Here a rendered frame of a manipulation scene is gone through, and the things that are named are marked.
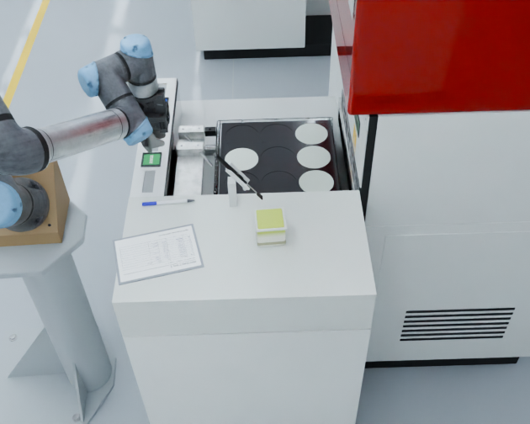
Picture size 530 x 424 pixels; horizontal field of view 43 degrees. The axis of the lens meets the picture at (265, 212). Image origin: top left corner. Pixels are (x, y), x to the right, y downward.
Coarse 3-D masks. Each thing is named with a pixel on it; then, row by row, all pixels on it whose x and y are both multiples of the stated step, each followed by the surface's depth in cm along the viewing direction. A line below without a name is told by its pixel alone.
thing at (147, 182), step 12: (168, 84) 219; (168, 96) 214; (168, 132) 202; (168, 144) 199; (144, 168) 192; (156, 168) 191; (132, 180) 188; (144, 180) 189; (156, 180) 188; (132, 192) 185; (144, 192) 186; (156, 192) 185
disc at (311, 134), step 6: (300, 126) 212; (306, 126) 212; (312, 126) 212; (318, 126) 212; (300, 132) 210; (306, 132) 210; (312, 132) 210; (318, 132) 210; (324, 132) 210; (300, 138) 208; (306, 138) 208; (312, 138) 208; (318, 138) 208; (324, 138) 208
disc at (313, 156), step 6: (300, 150) 205; (306, 150) 205; (312, 150) 205; (318, 150) 204; (324, 150) 204; (300, 156) 203; (306, 156) 202; (312, 156) 202; (318, 156) 202; (324, 156) 202; (330, 156) 202; (300, 162) 201; (306, 162) 201; (312, 162) 201; (318, 162) 201; (324, 162) 201
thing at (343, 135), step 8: (344, 120) 207; (344, 128) 205; (344, 136) 203; (344, 144) 210; (344, 152) 208; (344, 160) 205; (344, 168) 205; (352, 168) 192; (352, 176) 190; (352, 184) 188
